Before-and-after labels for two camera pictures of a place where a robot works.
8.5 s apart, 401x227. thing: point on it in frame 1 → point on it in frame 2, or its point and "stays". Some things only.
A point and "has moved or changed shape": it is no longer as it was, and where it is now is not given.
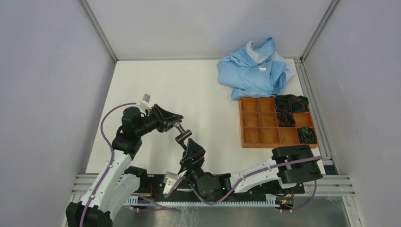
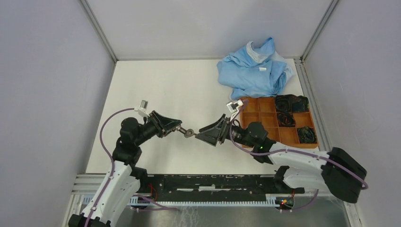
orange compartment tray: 258,121 stays
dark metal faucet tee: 183,134 has moved or changed shape
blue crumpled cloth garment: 254,72 stays
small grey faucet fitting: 178,126 stays
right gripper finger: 195,152 → 213,130
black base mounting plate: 213,186 stays
